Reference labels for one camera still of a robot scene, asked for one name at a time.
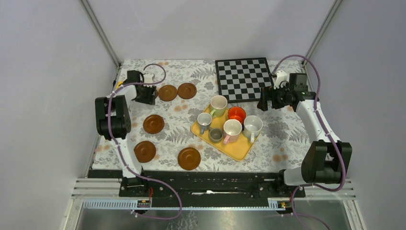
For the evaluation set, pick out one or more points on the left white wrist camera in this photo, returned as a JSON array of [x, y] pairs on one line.
[[148, 77]]

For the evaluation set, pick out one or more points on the pink mug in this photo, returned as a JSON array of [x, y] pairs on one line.
[[232, 128]]

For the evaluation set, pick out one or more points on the white mug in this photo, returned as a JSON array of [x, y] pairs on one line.
[[252, 127]]

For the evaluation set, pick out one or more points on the black white chessboard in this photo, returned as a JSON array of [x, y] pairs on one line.
[[241, 80]]

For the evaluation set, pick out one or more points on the orange enamel mug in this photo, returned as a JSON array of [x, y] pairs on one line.
[[237, 113]]

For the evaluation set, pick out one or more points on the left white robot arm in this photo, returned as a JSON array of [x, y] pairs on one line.
[[113, 120]]

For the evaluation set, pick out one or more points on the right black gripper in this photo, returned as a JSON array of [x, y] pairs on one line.
[[269, 92]]

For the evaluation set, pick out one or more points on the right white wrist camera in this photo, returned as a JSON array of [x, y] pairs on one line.
[[281, 79]]

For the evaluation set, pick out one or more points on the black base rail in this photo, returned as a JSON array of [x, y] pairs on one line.
[[207, 189]]

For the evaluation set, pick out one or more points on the floral tablecloth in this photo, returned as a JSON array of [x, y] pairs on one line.
[[282, 145]]

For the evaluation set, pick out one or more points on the blue grey mug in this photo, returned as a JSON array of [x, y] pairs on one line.
[[204, 121]]

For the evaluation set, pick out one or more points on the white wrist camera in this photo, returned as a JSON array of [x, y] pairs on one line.
[[148, 77], [281, 79]]

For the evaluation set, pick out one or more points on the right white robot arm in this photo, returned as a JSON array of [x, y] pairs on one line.
[[327, 160]]

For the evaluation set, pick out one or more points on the green mug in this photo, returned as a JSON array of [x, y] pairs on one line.
[[218, 105]]

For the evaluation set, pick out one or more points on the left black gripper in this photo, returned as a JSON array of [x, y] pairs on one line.
[[150, 99]]

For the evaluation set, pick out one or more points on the brown wooden coaster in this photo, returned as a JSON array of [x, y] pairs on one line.
[[153, 124], [187, 90], [167, 93], [145, 151], [189, 158]]

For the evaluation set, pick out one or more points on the small grey cup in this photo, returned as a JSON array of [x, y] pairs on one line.
[[215, 135]]

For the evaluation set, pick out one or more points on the yellow plastic tray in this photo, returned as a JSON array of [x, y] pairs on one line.
[[237, 150]]

